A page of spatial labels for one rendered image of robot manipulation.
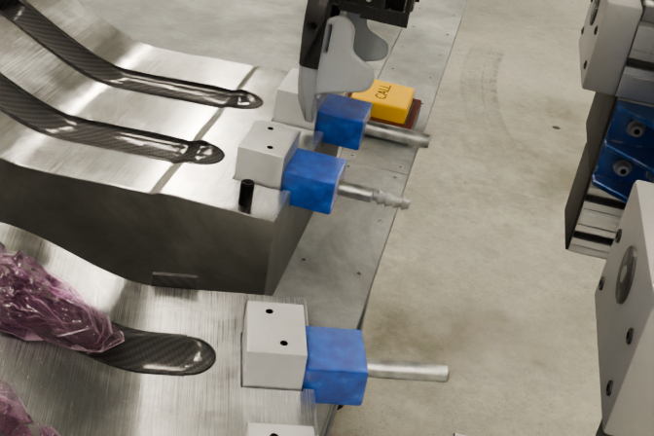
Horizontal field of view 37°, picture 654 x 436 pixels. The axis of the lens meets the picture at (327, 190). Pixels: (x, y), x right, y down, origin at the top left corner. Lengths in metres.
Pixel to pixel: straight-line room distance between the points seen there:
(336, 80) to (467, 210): 1.82
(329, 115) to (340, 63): 0.06
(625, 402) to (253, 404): 0.21
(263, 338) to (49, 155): 0.25
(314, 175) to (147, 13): 0.59
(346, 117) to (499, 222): 1.78
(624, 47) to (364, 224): 0.30
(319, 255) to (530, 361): 1.34
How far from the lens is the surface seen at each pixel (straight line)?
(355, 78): 0.78
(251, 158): 0.73
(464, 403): 1.97
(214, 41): 1.21
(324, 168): 0.74
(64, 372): 0.59
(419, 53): 1.28
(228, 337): 0.64
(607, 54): 0.98
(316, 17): 0.76
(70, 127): 0.81
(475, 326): 2.17
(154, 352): 0.63
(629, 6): 0.97
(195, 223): 0.71
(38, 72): 0.86
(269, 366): 0.60
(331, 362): 0.61
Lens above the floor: 1.26
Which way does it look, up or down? 30 degrees down
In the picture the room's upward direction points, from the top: 10 degrees clockwise
